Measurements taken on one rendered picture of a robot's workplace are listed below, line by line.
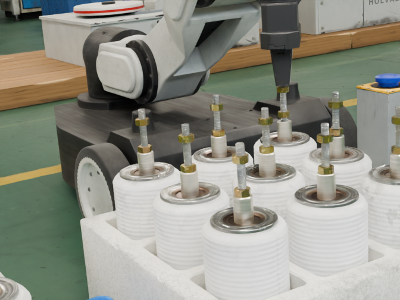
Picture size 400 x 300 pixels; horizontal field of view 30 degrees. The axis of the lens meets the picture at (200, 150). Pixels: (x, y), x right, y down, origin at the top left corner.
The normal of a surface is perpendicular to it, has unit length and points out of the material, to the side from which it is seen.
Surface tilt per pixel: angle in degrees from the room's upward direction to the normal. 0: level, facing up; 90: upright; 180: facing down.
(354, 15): 90
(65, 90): 90
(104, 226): 0
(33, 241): 0
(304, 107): 45
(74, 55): 90
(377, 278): 90
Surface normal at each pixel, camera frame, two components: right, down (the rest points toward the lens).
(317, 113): 0.33, -0.53
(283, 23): -0.15, 0.28
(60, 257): -0.07, -0.96
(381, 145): -0.86, 0.19
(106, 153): 0.07, -0.84
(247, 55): 0.53, 0.20
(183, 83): 0.41, 0.83
